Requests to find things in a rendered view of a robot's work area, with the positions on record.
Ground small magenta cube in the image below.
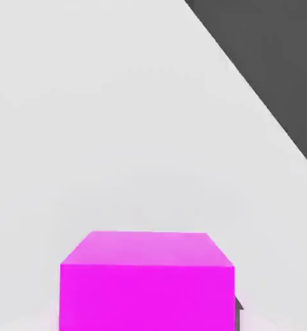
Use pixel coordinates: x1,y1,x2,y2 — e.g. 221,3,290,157
59,230,236,331

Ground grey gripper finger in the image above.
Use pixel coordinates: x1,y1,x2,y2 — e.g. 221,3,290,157
234,295,266,331

